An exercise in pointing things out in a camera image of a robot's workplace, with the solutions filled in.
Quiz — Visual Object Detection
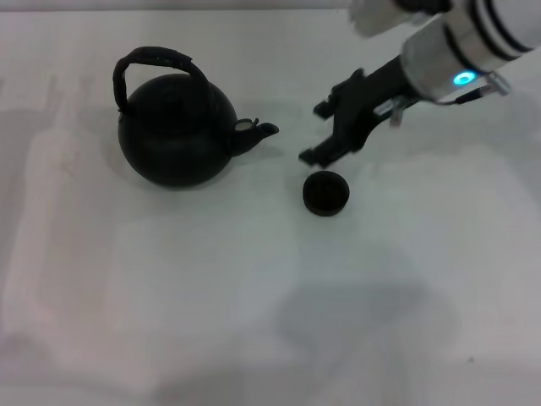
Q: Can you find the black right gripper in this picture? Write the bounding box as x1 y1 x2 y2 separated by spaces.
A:
298 53 414 171

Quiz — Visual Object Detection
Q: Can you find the small dark round teacup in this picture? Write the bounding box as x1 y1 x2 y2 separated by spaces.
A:
302 170 351 218

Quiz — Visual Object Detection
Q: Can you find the black round teapot with handle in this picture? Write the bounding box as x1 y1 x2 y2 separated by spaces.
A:
112 46 281 189

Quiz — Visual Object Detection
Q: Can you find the small white gripper bracket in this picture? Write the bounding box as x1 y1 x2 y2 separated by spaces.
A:
374 96 407 129

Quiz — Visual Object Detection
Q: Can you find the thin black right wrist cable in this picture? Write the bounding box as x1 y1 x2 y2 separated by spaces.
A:
454 70 513 106

